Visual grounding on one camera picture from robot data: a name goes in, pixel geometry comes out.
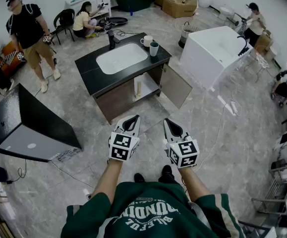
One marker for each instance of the white bathtub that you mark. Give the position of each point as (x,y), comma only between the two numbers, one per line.
(207,58)

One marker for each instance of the orange bag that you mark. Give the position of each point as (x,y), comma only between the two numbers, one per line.
(10,66)

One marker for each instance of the black equipment bag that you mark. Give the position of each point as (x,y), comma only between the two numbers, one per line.
(104,25)

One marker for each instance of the person's leg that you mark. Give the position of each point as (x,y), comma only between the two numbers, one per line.
(139,178)
(168,175)

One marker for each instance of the black box cabinet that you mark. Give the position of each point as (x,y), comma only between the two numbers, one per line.
(34,123)

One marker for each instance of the white drain pipe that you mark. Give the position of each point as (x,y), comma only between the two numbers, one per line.
(138,83)

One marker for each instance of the large cardboard box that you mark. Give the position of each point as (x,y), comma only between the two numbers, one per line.
(180,6)

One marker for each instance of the metal rack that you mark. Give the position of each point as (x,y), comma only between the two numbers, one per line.
(277,190)

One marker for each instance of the white power strip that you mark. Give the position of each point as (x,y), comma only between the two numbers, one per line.
(233,108)

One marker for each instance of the white sink basin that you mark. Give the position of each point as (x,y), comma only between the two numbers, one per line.
(121,58)

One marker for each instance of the small open cardboard box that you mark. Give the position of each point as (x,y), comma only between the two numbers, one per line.
(262,43)

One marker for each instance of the dark teal cup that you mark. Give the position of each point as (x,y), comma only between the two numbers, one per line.
(154,49)

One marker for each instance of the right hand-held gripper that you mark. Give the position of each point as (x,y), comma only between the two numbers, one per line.
(184,152)

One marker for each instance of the ribbed grey basket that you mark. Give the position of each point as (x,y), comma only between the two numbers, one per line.
(186,33)

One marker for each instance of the person's left forearm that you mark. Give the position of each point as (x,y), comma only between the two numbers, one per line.
(108,177)

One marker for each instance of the person's right forearm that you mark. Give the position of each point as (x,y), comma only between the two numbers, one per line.
(192,182)

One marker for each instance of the dark green bathtub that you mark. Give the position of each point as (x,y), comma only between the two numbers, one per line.
(133,0)

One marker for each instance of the person's right leg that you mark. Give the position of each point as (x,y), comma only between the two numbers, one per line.
(168,175)

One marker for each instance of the person's left leg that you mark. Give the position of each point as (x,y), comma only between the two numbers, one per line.
(139,178)

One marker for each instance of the black vanity with white sink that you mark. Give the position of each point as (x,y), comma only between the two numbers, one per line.
(93,71)

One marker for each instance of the black sink faucet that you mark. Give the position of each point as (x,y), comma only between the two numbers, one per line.
(111,40)

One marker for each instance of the green printed t-shirt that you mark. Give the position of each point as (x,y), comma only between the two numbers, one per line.
(145,207)

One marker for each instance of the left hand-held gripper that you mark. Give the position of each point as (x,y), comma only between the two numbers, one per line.
(123,146)

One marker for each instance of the black armchair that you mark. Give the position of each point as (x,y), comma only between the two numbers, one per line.
(65,18)

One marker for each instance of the black bathtub faucet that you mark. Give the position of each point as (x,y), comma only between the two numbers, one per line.
(243,46)

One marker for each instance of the white ceramic mug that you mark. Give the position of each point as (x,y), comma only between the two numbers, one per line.
(147,41)

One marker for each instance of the grey cabinet door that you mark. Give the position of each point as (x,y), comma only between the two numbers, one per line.
(175,88)

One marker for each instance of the white vanity cabinet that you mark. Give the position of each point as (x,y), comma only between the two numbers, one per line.
(88,1)

